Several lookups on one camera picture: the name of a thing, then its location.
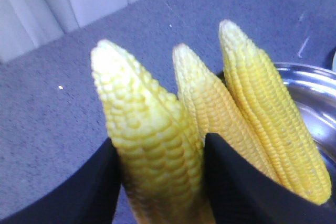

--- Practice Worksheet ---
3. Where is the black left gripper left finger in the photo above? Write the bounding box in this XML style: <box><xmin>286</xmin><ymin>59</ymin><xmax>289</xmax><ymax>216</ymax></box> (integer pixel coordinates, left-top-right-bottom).
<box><xmin>1</xmin><ymin>138</ymin><xmax>121</xmax><ymax>223</ymax></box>

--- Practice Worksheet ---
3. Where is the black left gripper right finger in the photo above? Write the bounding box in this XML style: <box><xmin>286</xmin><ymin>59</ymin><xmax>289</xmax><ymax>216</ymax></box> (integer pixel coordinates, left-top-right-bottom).
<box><xmin>204</xmin><ymin>133</ymin><xmax>335</xmax><ymax>223</ymax></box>

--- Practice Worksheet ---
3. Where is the yellow corn cob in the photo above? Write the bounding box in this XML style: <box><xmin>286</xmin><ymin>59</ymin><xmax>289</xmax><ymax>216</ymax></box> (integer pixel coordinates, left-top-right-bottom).
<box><xmin>218</xmin><ymin>19</ymin><xmax>332</xmax><ymax>205</ymax></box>
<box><xmin>91</xmin><ymin>39</ymin><xmax>215</xmax><ymax>223</ymax></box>
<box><xmin>172</xmin><ymin>44</ymin><xmax>279</xmax><ymax>182</ymax></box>

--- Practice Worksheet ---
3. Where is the green electric cooking pot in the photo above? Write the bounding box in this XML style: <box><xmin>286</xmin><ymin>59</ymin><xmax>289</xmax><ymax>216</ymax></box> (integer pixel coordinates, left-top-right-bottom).
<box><xmin>216</xmin><ymin>62</ymin><xmax>336</xmax><ymax>164</ymax></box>

